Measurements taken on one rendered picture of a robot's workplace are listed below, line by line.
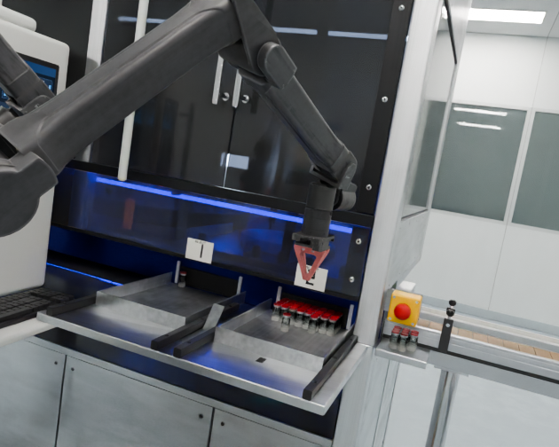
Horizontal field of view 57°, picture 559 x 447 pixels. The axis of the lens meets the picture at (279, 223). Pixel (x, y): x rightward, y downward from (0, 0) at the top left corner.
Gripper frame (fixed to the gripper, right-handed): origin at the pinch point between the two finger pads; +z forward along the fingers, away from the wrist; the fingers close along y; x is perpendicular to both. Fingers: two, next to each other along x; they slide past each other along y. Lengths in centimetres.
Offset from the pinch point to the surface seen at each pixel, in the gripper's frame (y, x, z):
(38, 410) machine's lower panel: 26, 91, 73
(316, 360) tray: 0.2, -5.3, 17.3
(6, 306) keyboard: -6, 76, 26
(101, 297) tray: 0, 52, 18
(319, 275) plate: 26.1, 4.0, 5.0
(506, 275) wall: 486, -76, 60
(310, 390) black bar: -13.6, -8.6, 17.7
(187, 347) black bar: -11.3, 19.5, 18.3
